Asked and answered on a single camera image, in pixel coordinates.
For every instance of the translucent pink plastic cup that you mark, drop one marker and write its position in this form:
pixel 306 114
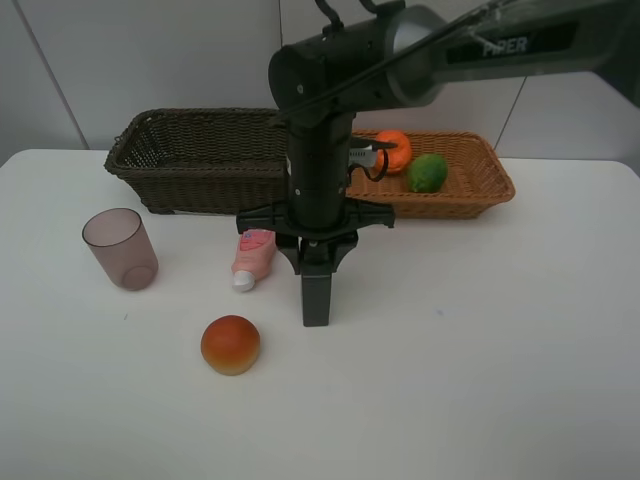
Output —
pixel 119 241

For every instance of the orange tangerine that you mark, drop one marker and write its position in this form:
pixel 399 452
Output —
pixel 399 157

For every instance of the dark brown wicker basket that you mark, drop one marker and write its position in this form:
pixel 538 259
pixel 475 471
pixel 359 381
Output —
pixel 204 161

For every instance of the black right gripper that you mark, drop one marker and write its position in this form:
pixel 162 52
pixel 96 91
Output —
pixel 316 207

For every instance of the green lime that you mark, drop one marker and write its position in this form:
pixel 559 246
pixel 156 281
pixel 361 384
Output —
pixel 427 174

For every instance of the dark green pump bottle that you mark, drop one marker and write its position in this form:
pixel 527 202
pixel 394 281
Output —
pixel 316 300

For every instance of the orange wicker basket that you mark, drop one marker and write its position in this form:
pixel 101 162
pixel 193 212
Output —
pixel 476 179

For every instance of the pink lotion bottle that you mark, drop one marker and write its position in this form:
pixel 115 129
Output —
pixel 253 259

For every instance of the brown round bread bun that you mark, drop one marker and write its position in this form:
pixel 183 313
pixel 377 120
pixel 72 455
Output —
pixel 231 345

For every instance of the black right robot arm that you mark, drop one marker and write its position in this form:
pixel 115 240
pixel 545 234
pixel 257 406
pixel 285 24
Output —
pixel 401 58

